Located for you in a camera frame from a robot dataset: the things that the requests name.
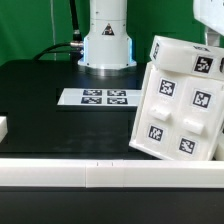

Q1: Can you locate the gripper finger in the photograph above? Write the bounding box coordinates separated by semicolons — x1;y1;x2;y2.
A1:
204;27;220;47

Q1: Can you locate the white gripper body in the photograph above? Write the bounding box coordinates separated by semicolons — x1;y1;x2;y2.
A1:
193;0;224;36

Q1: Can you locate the white cabinet top block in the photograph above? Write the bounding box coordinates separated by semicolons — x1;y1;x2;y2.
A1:
150;36;224;81

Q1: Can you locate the white cabinet door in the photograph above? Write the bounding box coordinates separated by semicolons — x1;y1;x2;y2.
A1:
171;78;224;161
136;67;186;155

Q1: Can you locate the white cabinet body box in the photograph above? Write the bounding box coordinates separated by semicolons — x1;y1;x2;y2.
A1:
128;61;224;162

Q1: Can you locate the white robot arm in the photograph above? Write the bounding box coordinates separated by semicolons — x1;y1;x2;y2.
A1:
78;0;224;73

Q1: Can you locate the white marker base plate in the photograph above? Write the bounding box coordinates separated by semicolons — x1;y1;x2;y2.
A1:
58;88;141;107

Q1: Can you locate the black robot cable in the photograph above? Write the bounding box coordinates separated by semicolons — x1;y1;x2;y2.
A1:
32;0;85;62

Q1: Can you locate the thin white hanging cable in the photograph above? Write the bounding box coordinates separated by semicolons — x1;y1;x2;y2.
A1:
49;0;56;61

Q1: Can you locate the white left fence rail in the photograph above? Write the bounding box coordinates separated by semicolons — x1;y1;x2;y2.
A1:
0;116;8;143

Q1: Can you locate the white fence rail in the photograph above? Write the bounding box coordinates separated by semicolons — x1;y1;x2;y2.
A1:
0;116;8;143
0;158;224;188

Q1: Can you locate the white front fence rail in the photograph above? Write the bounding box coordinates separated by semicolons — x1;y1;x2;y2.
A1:
0;158;224;188

